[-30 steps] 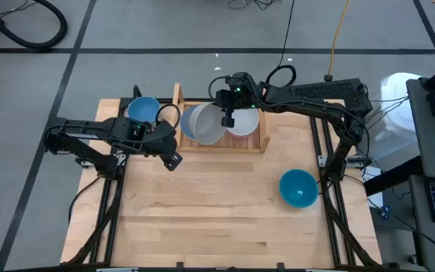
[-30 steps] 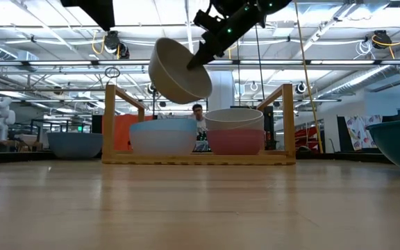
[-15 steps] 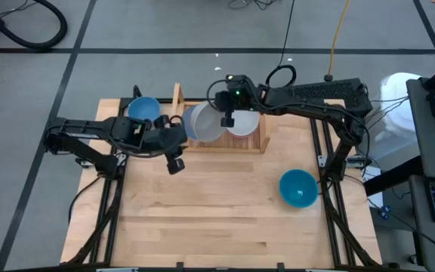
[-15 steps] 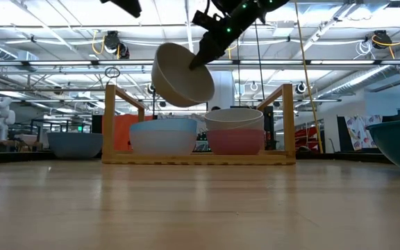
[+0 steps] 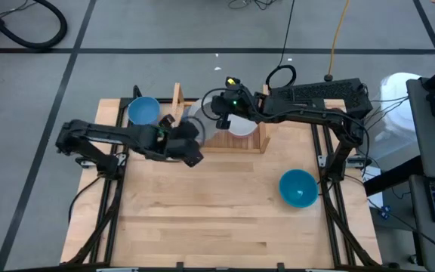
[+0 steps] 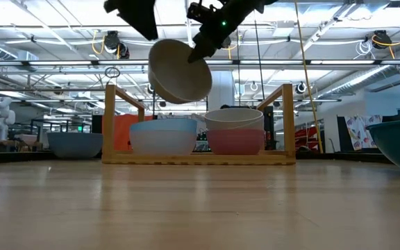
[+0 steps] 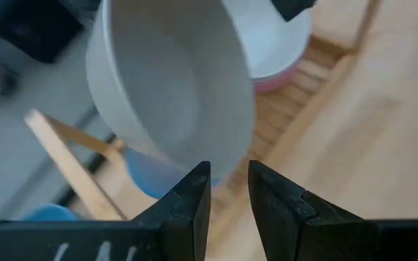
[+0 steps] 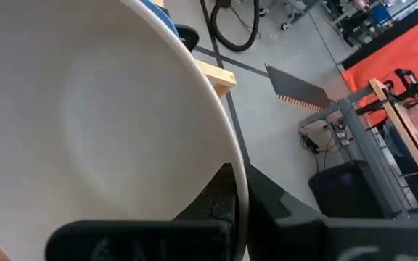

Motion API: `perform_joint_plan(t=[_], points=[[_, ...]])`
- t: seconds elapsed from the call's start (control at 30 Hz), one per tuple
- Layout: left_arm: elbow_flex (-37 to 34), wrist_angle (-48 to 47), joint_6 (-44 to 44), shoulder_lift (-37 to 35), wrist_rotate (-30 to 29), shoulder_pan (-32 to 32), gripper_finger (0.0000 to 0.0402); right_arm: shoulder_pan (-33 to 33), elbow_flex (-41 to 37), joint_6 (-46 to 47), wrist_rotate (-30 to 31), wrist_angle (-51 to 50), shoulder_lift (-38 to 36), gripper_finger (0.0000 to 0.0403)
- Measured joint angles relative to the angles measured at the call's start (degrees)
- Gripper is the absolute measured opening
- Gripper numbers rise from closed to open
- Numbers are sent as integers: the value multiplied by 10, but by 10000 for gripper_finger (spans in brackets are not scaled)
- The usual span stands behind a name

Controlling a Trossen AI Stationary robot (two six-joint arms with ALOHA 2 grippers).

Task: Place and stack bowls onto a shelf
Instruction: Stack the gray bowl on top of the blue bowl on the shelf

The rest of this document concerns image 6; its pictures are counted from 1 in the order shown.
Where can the floral patterned cloth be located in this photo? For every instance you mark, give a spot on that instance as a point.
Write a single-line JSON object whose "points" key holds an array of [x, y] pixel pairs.
{"points": [[361, 132]]}

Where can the beige bowl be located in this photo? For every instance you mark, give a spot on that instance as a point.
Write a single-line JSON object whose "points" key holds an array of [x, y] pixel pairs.
{"points": [[179, 74]]}

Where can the white robot figure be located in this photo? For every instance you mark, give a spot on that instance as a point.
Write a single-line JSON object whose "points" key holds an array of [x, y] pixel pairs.
{"points": [[0, 118]]}

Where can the long ceiling light rail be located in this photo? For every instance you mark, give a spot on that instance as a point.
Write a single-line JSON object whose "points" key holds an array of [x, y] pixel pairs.
{"points": [[64, 62]]}

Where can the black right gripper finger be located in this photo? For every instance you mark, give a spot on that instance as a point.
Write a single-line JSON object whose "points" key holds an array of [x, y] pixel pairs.
{"points": [[201, 48]]}

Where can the black cabinet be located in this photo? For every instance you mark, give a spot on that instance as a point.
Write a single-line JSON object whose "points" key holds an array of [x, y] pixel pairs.
{"points": [[97, 133]]}

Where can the white pillar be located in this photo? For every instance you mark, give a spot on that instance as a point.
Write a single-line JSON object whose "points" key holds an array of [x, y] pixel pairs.
{"points": [[224, 90]]}

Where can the red background object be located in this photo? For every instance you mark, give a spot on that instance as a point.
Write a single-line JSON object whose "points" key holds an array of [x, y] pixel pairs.
{"points": [[307, 139]]}

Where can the solid blue bowl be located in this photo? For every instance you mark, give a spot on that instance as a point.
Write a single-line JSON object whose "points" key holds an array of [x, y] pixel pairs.
{"points": [[75, 145]]}

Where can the black upright stand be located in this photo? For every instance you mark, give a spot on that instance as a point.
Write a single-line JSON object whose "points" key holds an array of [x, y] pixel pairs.
{"points": [[269, 128]]}

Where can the pink bowl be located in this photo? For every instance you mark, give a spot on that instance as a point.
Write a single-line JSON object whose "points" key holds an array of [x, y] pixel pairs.
{"points": [[235, 143]]}

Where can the teal bowl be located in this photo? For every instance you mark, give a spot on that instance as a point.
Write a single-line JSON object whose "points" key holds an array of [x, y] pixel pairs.
{"points": [[399, 147]]}

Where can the orange panel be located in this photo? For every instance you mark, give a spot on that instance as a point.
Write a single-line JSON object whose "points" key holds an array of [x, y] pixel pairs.
{"points": [[123, 133]]}

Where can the wooden slatted shelf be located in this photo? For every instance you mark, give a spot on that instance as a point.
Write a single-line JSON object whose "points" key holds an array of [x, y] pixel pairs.
{"points": [[200, 159]]}

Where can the black aluminium table frame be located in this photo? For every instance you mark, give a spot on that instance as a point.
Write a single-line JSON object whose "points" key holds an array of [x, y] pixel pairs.
{"points": [[30, 157]]}

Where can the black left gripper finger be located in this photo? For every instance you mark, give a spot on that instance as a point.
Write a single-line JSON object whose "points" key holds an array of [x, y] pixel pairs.
{"points": [[141, 17]]}

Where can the white bowl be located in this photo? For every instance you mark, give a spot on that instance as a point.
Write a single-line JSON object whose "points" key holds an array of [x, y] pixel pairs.
{"points": [[234, 119]]}

